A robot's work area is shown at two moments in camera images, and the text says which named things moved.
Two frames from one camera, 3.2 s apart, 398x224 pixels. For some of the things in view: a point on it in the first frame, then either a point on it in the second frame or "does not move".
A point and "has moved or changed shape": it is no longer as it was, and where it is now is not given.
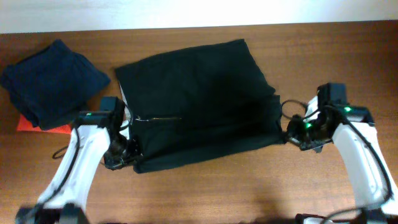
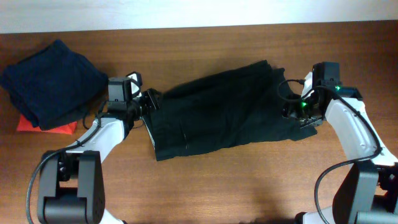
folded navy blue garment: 50,88 does not move
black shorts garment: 196,104 has moved or changed shape
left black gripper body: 123,154 to 152,100
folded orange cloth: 23,124 does not move
